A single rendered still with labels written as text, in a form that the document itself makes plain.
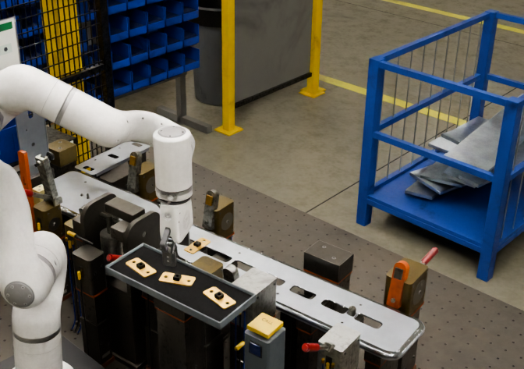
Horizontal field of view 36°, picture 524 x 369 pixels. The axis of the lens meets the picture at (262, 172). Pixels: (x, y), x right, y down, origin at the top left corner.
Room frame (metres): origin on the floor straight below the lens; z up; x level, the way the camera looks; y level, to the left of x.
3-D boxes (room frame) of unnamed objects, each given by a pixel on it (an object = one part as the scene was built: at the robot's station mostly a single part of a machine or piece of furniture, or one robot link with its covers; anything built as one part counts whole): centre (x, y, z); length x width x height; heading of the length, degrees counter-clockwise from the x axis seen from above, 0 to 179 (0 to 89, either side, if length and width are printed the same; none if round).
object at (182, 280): (1.63, 0.20, 1.17); 0.08 x 0.04 x 0.01; 75
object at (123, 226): (1.92, 0.39, 0.95); 0.18 x 0.13 x 0.49; 54
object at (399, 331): (2.02, 0.17, 1.00); 1.38 x 0.22 x 0.02; 54
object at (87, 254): (1.85, 0.48, 0.89); 0.09 x 0.08 x 0.38; 144
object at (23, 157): (2.24, 0.74, 0.95); 0.03 x 0.01 x 0.50; 54
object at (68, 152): (2.57, 0.71, 0.88); 0.08 x 0.08 x 0.36; 54
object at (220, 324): (1.62, 0.20, 1.16); 0.37 x 0.14 x 0.02; 54
